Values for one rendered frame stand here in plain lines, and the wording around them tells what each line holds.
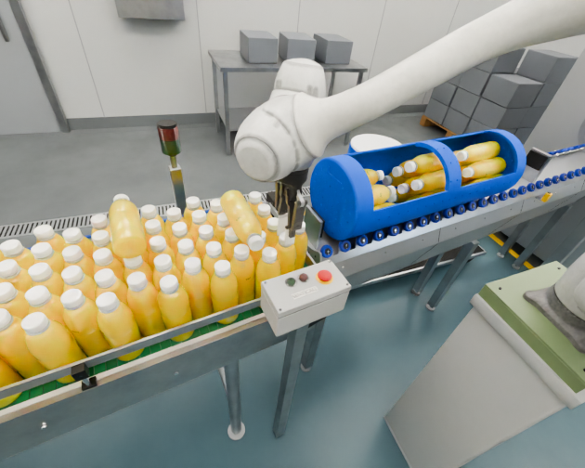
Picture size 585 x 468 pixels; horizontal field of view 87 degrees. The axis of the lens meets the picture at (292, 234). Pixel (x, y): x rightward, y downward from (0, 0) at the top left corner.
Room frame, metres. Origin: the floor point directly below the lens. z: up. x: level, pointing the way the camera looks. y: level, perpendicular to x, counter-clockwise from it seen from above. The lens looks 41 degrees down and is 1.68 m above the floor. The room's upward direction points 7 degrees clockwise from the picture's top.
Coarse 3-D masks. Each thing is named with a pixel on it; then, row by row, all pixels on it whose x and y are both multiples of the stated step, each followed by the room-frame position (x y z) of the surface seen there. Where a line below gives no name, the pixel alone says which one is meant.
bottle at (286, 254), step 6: (276, 246) 0.63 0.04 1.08; (282, 246) 0.62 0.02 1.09; (288, 246) 0.62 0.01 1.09; (294, 246) 0.65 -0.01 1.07; (282, 252) 0.61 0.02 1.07; (288, 252) 0.62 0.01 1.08; (294, 252) 0.63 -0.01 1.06; (282, 258) 0.61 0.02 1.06; (288, 258) 0.61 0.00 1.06; (294, 258) 0.62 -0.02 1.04; (282, 264) 0.60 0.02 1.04; (288, 264) 0.61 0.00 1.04; (294, 264) 0.63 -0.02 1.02; (282, 270) 0.60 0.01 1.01; (288, 270) 0.61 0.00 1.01
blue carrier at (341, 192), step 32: (320, 160) 0.96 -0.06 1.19; (352, 160) 0.90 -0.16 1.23; (384, 160) 1.16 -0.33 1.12; (448, 160) 1.03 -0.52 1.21; (512, 160) 1.27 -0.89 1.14; (320, 192) 0.92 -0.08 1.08; (352, 192) 0.79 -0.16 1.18; (448, 192) 0.97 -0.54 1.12; (480, 192) 1.08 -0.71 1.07; (352, 224) 0.76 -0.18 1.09; (384, 224) 0.83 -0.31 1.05
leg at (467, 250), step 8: (464, 248) 1.34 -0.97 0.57; (472, 248) 1.31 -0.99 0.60; (456, 256) 1.35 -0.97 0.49; (464, 256) 1.32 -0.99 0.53; (456, 264) 1.33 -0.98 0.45; (464, 264) 1.33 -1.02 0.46; (448, 272) 1.34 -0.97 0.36; (456, 272) 1.31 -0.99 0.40; (448, 280) 1.32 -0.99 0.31; (440, 288) 1.33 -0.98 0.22; (448, 288) 1.33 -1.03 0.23; (432, 296) 1.34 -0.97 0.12; (440, 296) 1.31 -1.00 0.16; (432, 304) 1.32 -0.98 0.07
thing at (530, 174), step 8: (528, 152) 1.58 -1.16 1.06; (536, 152) 1.55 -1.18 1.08; (544, 152) 1.55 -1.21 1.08; (528, 160) 1.56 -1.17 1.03; (536, 160) 1.53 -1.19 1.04; (544, 160) 1.51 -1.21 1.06; (528, 168) 1.55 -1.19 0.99; (536, 168) 1.51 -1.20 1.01; (528, 176) 1.53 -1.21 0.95; (536, 176) 1.51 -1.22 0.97
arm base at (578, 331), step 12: (552, 288) 0.58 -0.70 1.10; (528, 300) 0.57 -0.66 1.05; (540, 300) 0.56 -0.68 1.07; (552, 300) 0.55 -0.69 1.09; (540, 312) 0.54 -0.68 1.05; (552, 312) 0.52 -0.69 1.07; (564, 312) 0.51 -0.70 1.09; (564, 324) 0.49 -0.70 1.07; (576, 324) 0.48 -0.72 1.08; (576, 336) 0.46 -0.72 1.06; (576, 348) 0.44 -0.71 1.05
